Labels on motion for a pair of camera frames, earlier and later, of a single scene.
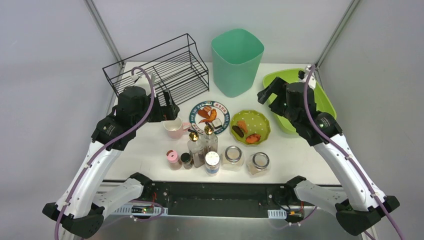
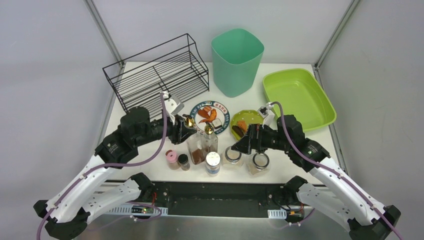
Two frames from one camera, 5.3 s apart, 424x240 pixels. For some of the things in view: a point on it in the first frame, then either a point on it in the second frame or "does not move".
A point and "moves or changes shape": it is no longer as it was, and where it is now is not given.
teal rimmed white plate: x=222 y=113 does not move
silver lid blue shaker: x=212 y=161 does not move
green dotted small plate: x=256 y=123 does not move
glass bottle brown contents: x=196 y=150 moves or changes shape
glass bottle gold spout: x=210 y=142 does not move
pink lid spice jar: x=174 y=163 does not move
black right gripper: x=274 y=94 -> x=257 y=139
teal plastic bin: x=237 y=55 does not move
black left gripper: x=162 y=108 -> x=180 y=129
